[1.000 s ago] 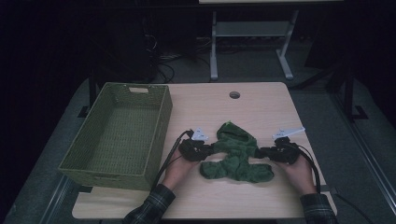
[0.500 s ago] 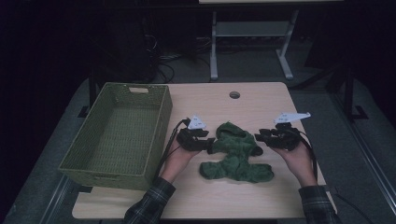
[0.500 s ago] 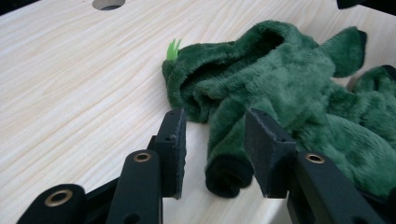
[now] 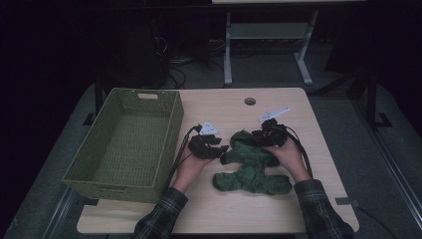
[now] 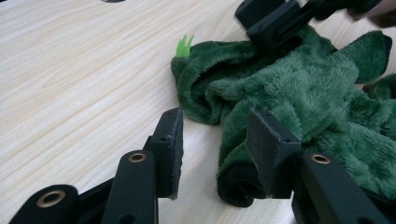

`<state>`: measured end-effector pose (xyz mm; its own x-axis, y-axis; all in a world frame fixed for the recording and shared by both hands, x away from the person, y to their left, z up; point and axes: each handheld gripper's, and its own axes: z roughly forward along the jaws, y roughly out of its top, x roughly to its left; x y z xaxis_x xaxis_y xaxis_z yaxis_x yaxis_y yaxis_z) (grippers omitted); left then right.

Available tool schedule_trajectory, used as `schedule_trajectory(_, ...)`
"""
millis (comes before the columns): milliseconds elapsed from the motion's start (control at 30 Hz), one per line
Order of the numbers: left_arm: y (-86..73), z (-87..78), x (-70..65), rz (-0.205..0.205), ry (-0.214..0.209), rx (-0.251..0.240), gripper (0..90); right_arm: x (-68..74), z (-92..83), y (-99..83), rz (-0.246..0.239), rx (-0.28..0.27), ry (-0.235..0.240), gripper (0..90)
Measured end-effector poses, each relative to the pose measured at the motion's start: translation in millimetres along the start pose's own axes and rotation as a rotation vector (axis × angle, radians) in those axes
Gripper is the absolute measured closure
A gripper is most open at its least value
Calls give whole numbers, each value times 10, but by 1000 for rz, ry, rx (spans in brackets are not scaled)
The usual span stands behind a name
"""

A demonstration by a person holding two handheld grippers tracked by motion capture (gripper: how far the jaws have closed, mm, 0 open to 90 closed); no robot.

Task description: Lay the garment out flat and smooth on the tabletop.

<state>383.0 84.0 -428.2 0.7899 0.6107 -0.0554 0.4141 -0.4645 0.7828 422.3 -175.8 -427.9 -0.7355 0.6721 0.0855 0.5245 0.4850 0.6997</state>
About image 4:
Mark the grey metal rail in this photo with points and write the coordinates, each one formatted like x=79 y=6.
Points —
x=391 y=166
x=59 y=212

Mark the dark box-shaped equipment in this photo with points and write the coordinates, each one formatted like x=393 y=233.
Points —
x=139 y=66

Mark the green woven basket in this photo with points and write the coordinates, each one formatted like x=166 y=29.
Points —
x=126 y=142

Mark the black metal stand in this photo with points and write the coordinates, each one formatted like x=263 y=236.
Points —
x=98 y=96
x=371 y=99

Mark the person's right hand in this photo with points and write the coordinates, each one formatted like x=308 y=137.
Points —
x=290 y=157

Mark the grey metal desk frame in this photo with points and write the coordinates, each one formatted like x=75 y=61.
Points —
x=265 y=30

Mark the green plush garment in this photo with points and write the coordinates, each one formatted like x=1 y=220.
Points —
x=252 y=172

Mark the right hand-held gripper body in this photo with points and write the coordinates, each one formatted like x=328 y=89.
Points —
x=275 y=134

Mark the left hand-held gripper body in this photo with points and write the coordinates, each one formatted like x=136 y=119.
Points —
x=202 y=146

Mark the person's left hand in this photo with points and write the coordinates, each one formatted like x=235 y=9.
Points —
x=189 y=171

